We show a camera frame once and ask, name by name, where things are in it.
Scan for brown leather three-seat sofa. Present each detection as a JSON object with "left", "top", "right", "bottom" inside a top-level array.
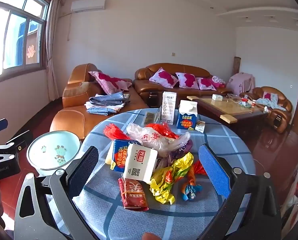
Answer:
[{"left": 134, "top": 63, "right": 234, "bottom": 108}]

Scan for clear small packets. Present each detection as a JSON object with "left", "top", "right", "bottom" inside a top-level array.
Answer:
[{"left": 144, "top": 112, "right": 162, "bottom": 126}]

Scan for person's right hand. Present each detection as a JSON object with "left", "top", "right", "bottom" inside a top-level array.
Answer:
[{"left": 141, "top": 232, "right": 162, "bottom": 240}]

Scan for pink plush bundle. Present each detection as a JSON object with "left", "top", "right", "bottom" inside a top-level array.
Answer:
[{"left": 211, "top": 75, "right": 226, "bottom": 85}]

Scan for folded grey plaid bedsheet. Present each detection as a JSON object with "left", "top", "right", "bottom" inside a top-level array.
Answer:
[{"left": 89, "top": 92, "right": 130, "bottom": 110}]

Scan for beige curtain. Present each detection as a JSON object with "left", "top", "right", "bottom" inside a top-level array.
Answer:
[{"left": 47, "top": 0, "right": 65, "bottom": 102}]

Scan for brown leather armchair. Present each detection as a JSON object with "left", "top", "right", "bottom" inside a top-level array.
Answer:
[{"left": 246, "top": 86, "right": 293, "bottom": 134}]

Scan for tall white navy carton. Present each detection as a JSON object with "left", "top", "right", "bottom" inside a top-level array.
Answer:
[{"left": 161, "top": 92, "right": 177, "bottom": 126}]

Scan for red snack packet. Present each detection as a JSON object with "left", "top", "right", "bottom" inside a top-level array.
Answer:
[{"left": 117, "top": 177, "right": 149, "bottom": 212}]

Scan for wooden glass-top coffee table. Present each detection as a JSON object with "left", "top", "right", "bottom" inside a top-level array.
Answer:
[{"left": 186, "top": 95, "right": 269, "bottom": 133}]

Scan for blue plaid tablecloth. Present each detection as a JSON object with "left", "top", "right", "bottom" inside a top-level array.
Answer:
[{"left": 71, "top": 107, "right": 257, "bottom": 240}]

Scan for purple foil wrapper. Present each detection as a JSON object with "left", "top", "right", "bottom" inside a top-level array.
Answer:
[{"left": 156, "top": 140, "right": 193, "bottom": 170}]

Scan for large pink floral pillow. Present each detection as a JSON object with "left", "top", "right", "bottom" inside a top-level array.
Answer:
[{"left": 88, "top": 71, "right": 133, "bottom": 95}]

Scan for tall bamboo cylinder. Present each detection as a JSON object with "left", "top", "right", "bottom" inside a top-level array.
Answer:
[{"left": 233, "top": 56, "right": 242, "bottom": 77}]

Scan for white paper carton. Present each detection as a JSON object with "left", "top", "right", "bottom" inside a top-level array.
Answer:
[{"left": 124, "top": 143, "right": 159, "bottom": 184}]

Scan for orange blue candy wrapper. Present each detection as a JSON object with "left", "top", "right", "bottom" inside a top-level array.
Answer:
[{"left": 181, "top": 160, "right": 207, "bottom": 201}]

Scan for white air conditioner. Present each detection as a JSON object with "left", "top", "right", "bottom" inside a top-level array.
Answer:
[{"left": 71, "top": 0, "right": 106, "bottom": 12}]

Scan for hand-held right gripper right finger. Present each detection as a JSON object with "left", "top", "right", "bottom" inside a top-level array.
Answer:
[{"left": 198, "top": 144, "right": 282, "bottom": 240}]

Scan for red plastic bag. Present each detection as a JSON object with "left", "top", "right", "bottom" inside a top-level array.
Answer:
[{"left": 146, "top": 123, "right": 180, "bottom": 140}]

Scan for folded light blue bedsheet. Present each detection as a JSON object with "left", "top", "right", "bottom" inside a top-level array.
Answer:
[{"left": 84, "top": 101, "right": 124, "bottom": 117}]

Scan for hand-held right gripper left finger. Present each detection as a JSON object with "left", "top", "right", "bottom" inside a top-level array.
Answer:
[{"left": 14, "top": 145, "right": 99, "bottom": 240}]

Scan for red foam net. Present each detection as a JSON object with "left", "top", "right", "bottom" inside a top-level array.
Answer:
[{"left": 103, "top": 123, "right": 130, "bottom": 141}]

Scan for clear red-print plastic bag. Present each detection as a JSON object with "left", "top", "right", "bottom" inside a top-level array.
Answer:
[{"left": 126, "top": 123, "right": 191, "bottom": 158}]

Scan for pale green enamel basin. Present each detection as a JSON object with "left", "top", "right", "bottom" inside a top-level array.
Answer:
[{"left": 26, "top": 130, "right": 82, "bottom": 178}]

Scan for blue white gable milk carton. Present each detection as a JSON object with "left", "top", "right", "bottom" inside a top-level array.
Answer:
[{"left": 176, "top": 100, "right": 199, "bottom": 130}]

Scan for sliding window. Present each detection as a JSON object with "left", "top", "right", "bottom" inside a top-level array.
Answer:
[{"left": 0, "top": 0, "right": 52, "bottom": 80}]

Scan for light blue cloth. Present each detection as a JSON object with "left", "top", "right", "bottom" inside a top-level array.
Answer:
[{"left": 255, "top": 97, "right": 287, "bottom": 111}]

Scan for brown leather chaise sofa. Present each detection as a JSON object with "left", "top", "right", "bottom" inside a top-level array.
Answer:
[{"left": 49, "top": 63, "right": 149, "bottom": 142}]

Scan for yellow plastic wrapper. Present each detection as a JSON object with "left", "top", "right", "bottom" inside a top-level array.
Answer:
[{"left": 150, "top": 152, "right": 195, "bottom": 205}]

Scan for pink cloth covered appliance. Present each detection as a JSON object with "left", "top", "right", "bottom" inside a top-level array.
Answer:
[{"left": 226, "top": 72, "right": 256, "bottom": 97}]

